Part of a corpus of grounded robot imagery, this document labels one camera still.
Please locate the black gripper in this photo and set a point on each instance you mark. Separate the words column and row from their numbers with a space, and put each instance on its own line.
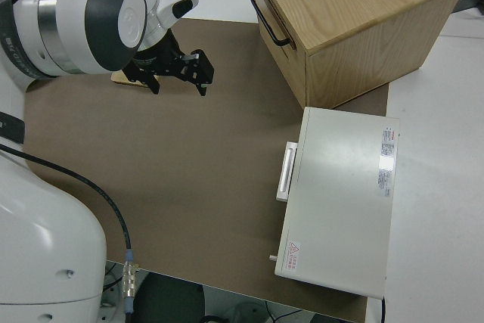
column 159, row 58

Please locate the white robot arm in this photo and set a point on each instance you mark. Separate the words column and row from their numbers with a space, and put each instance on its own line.
column 56, row 16

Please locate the wooden mug tree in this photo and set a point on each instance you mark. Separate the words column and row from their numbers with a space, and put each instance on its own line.
column 119, row 78

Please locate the brown table mat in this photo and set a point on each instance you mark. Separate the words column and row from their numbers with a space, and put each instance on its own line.
column 170, row 168

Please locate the large wooden box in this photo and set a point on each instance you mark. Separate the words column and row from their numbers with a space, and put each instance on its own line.
column 359, row 9

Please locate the white toaster oven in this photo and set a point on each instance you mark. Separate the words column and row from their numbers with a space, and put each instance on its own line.
column 340, row 194

